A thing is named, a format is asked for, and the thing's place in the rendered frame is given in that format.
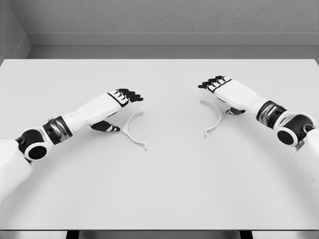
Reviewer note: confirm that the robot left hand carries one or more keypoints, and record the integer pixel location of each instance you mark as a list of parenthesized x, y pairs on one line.
[(104, 105)]

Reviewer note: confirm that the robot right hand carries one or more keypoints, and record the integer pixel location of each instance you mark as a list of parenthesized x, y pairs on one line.
[(230, 90)]

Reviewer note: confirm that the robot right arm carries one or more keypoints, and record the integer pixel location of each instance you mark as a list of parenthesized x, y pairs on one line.
[(286, 124)]

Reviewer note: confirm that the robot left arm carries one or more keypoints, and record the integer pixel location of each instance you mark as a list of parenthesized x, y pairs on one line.
[(37, 144)]

